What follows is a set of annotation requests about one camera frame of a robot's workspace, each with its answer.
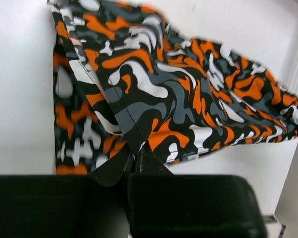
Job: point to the orange camouflage shorts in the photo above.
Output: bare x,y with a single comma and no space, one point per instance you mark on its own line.
123,79

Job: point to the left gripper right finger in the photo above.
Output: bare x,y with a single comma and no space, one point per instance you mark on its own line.
165,205

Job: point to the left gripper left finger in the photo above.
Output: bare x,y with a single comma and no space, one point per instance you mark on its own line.
66,206

